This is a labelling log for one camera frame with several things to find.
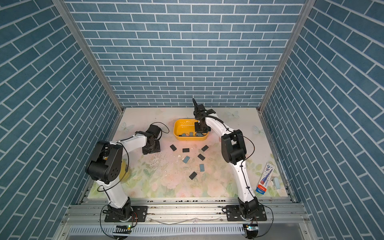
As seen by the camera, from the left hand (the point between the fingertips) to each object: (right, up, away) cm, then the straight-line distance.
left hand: (157, 150), depth 97 cm
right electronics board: (+54, -36, -24) cm, 69 cm away
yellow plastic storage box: (+17, +13, +10) cm, 23 cm away
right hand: (+28, +12, +5) cm, 31 cm away
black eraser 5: (+24, -13, -11) cm, 29 cm away
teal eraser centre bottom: (+29, -10, -6) cm, 31 cm away
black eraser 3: (+31, +1, +1) cm, 31 cm away
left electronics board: (-10, -34, -25) cm, 44 cm away
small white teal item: (+70, -15, -16) cm, 73 cm away
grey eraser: (+22, +10, +8) cm, 25 cm away
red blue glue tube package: (+66, -14, -13) cm, 68 cm away
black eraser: (+10, +2, +2) cm, 10 cm away
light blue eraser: (+19, -5, -4) cm, 20 cm away
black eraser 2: (+19, 0, -1) cm, 20 cm away
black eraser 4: (+29, -4, -3) cm, 29 cm away
